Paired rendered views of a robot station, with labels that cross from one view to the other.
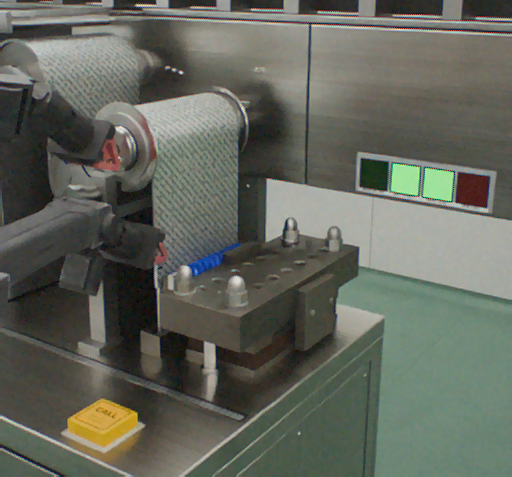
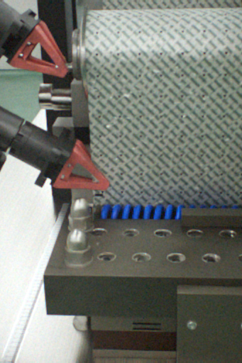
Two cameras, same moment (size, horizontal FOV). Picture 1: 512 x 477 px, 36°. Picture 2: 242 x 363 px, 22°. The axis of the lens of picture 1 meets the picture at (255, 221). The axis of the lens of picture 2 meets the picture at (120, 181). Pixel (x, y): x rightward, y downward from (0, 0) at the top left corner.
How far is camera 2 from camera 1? 106 cm
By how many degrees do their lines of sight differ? 58
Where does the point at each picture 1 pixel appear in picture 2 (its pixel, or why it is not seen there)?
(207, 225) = (187, 169)
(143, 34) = not seen: outside the picture
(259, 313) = (86, 285)
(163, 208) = (103, 130)
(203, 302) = (62, 244)
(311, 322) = (193, 337)
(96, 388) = (2, 280)
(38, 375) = (4, 248)
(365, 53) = not seen: outside the picture
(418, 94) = not seen: outside the picture
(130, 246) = (28, 157)
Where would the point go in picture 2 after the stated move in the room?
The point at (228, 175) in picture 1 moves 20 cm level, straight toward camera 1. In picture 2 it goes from (233, 117) to (111, 144)
